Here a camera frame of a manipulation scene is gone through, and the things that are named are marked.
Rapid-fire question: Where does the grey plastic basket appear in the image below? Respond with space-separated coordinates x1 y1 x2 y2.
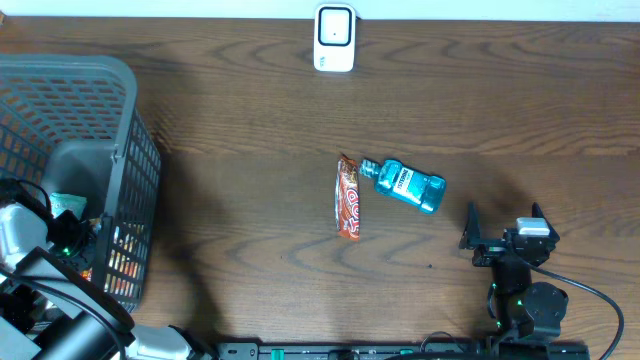
1 54 161 312

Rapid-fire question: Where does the light green wipes packet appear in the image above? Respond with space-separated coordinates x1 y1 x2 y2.
49 193 87 219

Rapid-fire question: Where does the blue mouthwash bottle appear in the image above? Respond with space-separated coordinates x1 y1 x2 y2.
359 159 447 214

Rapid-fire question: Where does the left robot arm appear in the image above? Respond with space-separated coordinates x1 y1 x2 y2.
1 204 216 359

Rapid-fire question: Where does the orange chocolate bar wrapper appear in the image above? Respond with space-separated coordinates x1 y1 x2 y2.
334 155 360 242

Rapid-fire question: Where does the yellow snack bag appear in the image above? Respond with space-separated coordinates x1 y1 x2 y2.
91 218 146 299

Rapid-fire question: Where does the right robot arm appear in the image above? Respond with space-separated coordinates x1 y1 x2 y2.
459 203 568 359

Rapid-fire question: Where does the white barcode scanner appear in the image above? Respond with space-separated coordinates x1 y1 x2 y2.
313 4 357 72

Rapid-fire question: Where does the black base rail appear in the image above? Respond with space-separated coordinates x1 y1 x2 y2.
215 339 591 360

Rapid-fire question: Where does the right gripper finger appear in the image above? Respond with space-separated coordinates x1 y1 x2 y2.
531 202 559 243
458 202 481 250

